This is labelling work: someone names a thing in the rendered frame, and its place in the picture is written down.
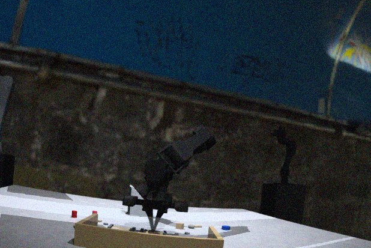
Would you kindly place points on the small blue block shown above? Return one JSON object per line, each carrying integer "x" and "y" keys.
{"x": 225, "y": 227}

